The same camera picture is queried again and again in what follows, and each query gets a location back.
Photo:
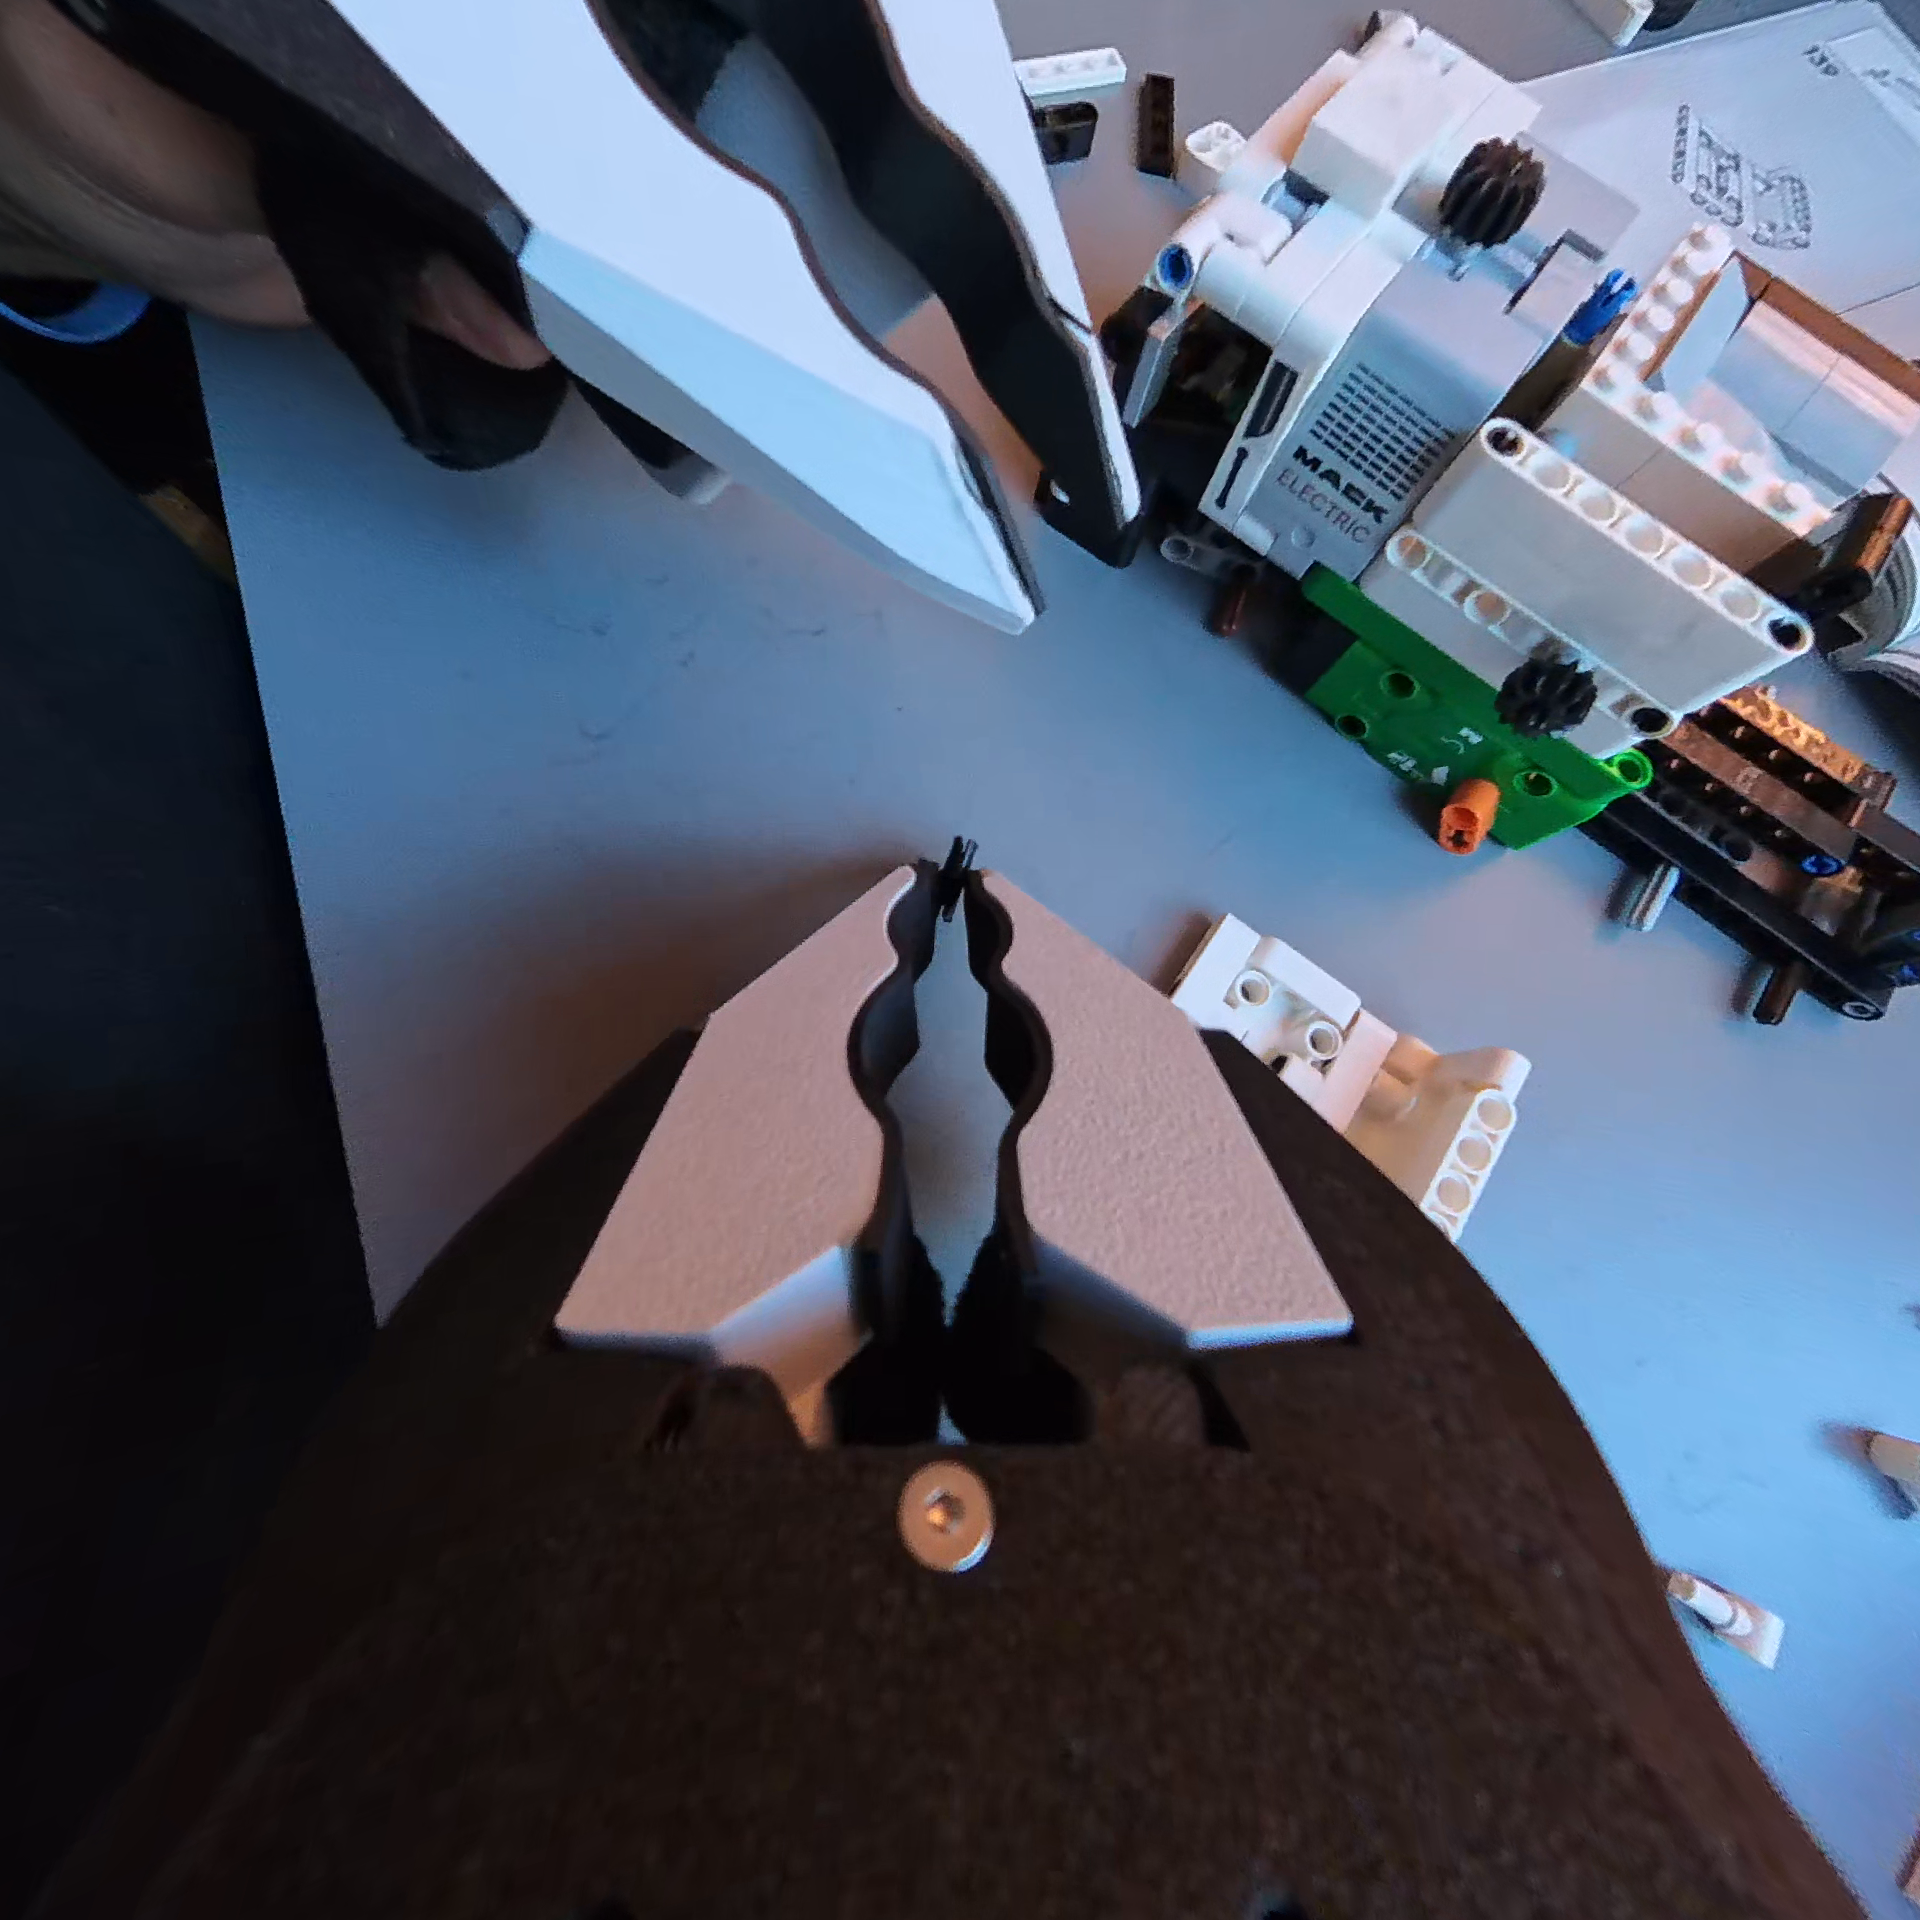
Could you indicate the white studded lego plate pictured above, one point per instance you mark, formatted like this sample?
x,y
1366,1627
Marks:
x,y
1073,74

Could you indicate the open instruction booklet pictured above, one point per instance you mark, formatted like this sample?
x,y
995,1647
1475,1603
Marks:
x,y
1799,135

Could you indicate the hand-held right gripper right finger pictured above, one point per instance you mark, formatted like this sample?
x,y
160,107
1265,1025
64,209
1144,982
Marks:
x,y
1171,1188

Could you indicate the lego truck model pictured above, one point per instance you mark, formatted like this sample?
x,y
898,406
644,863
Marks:
x,y
1349,418

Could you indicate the small black lego pin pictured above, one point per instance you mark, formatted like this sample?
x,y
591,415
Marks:
x,y
955,877

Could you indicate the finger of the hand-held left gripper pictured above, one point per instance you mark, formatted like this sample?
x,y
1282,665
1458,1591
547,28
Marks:
x,y
1020,151
673,301

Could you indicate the person's left hand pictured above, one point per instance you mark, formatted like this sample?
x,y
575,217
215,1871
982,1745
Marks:
x,y
120,182

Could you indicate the short black lego beam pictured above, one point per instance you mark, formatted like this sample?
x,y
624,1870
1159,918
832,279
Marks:
x,y
1154,127

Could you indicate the white lego frame assembly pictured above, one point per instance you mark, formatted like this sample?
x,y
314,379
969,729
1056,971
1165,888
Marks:
x,y
1441,1078

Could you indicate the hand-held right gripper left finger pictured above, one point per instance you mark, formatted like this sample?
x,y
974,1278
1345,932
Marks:
x,y
721,1188

